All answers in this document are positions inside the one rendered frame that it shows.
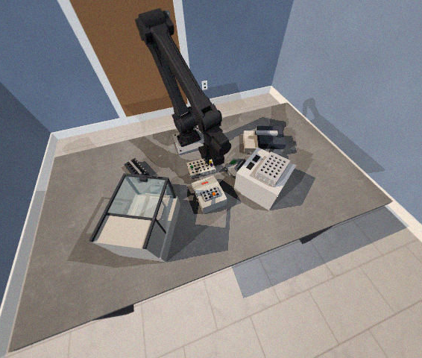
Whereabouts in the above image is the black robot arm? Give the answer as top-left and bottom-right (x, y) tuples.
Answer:
(135, 8), (231, 167)

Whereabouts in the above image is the beige box with holes on top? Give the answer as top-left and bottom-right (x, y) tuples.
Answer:
(192, 176), (227, 214)

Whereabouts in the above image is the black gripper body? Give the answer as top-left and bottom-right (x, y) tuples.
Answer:
(198, 146), (212, 160)

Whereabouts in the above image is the beige tube rack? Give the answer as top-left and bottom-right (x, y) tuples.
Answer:
(187, 159), (215, 179)

